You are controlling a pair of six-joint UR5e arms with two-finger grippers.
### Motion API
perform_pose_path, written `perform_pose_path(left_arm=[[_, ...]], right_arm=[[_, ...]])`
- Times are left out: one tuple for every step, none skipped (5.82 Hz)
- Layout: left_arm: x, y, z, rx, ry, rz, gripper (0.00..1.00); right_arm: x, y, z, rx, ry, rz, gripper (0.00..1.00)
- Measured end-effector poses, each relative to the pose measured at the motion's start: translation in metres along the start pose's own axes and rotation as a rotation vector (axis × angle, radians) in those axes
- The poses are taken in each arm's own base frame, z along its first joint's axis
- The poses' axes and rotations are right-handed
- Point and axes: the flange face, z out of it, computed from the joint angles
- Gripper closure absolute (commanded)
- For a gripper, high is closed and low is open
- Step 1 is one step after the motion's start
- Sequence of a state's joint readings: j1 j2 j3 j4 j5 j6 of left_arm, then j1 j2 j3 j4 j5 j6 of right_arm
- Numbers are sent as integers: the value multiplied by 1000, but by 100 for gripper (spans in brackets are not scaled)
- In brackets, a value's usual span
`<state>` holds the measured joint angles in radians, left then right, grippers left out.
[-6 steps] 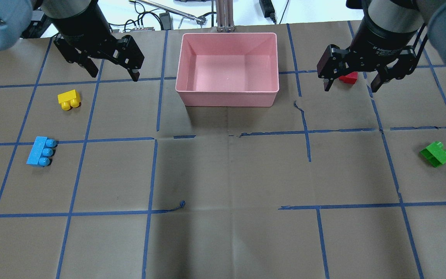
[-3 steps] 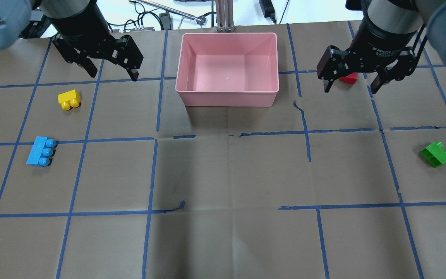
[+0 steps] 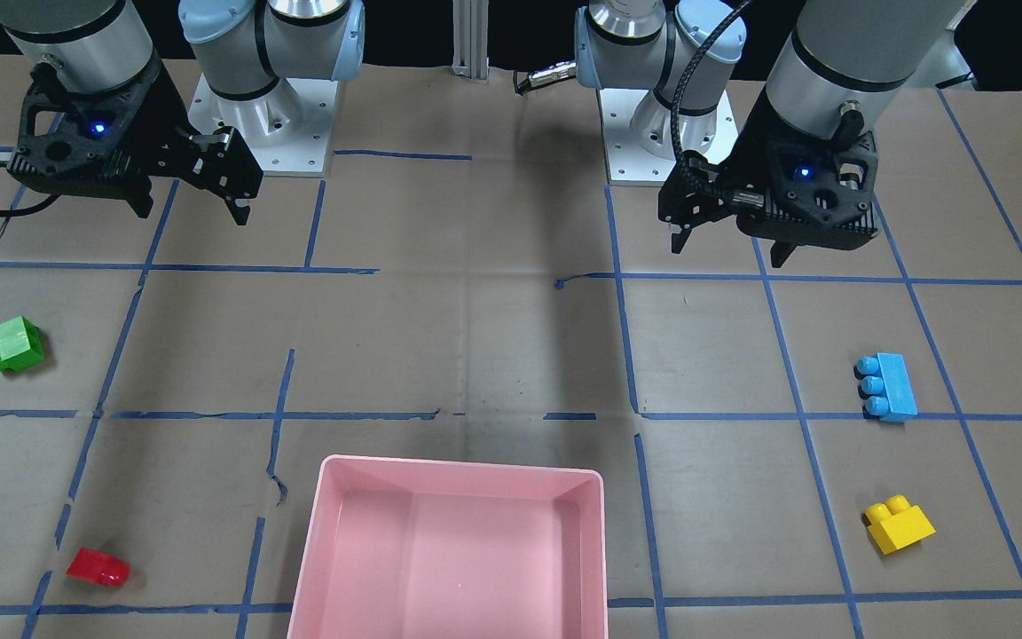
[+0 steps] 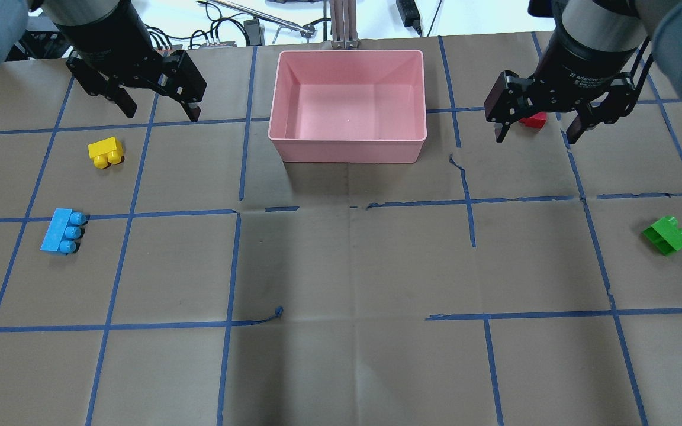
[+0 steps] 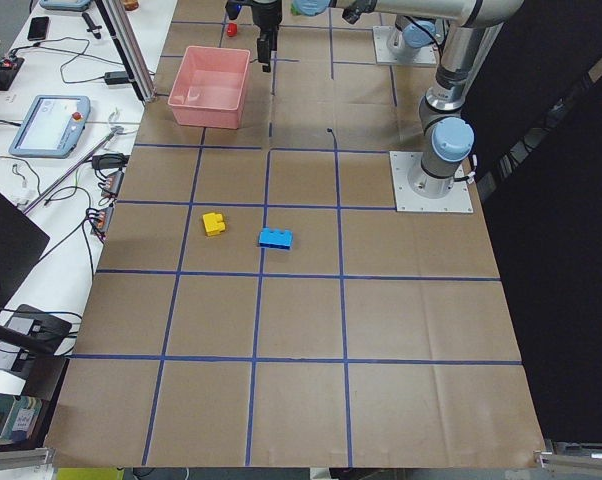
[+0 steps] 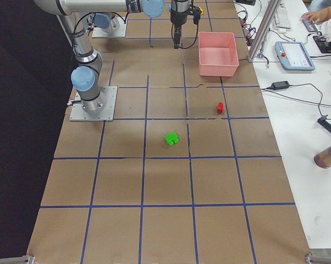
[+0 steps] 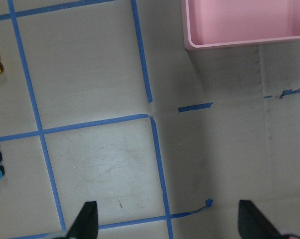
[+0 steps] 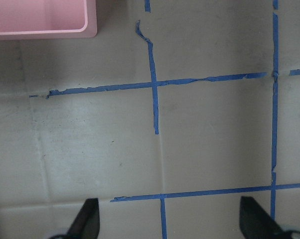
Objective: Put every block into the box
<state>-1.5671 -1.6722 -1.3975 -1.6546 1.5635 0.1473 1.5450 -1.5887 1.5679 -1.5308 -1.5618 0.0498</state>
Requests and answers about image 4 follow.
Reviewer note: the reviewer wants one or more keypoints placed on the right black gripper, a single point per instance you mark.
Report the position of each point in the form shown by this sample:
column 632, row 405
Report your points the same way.
column 585, row 64

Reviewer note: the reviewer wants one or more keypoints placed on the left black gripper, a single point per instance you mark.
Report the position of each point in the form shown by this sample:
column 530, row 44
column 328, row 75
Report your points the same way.
column 106, row 34

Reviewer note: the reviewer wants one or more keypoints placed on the yellow toy block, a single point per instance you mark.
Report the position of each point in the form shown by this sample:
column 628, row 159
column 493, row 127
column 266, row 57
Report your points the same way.
column 106, row 152

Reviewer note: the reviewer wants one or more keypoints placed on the blue toy block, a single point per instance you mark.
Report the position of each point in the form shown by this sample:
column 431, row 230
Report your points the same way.
column 64, row 232

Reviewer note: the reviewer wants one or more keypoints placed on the green toy block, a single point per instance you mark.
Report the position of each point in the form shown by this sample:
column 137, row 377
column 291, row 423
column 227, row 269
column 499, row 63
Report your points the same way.
column 665, row 234

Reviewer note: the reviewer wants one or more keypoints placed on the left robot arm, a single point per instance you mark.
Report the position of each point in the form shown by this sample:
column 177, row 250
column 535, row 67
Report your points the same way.
column 13, row 22

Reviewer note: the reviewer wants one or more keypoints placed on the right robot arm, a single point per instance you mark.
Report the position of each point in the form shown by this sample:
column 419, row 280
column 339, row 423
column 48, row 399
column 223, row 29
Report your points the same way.
column 618, row 21

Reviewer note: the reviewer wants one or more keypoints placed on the pink plastic box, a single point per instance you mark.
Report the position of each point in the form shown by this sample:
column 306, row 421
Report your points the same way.
column 352, row 106

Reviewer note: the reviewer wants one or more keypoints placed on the red toy block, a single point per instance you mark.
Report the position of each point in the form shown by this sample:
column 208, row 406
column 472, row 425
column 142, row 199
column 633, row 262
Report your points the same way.
column 536, row 121

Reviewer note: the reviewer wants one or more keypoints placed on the black power adapter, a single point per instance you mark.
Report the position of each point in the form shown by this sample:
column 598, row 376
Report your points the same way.
column 410, row 15

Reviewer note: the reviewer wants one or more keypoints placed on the aluminium frame post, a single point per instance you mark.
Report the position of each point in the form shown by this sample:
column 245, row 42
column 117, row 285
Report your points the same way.
column 344, row 24

